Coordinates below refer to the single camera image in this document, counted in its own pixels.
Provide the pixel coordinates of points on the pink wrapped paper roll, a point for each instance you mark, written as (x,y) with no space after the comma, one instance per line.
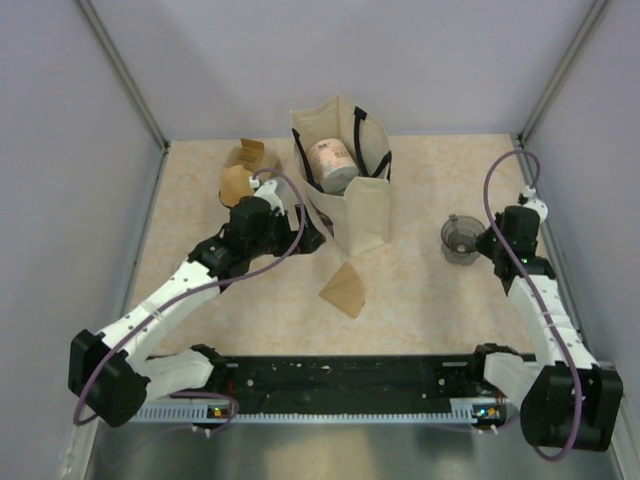
(332,165)

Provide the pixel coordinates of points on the cream floral canvas tote bag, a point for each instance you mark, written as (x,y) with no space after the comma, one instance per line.
(359,219)

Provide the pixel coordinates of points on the brown cardboard box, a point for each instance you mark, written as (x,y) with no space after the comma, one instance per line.
(253,155)

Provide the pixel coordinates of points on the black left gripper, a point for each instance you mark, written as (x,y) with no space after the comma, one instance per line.
(311,239)

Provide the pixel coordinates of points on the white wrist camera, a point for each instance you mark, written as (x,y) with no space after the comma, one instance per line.
(272,191)
(529,198)

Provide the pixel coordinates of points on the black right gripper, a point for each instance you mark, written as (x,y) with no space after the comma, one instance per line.
(483,247)

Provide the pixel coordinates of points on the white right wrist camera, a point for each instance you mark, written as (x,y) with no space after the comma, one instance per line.
(529,198)

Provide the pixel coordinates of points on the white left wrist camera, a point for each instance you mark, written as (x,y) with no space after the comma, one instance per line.
(272,191)

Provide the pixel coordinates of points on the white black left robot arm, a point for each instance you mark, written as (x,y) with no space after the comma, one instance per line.
(113,373)

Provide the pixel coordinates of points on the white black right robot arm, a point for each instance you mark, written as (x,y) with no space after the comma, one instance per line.
(564,396)

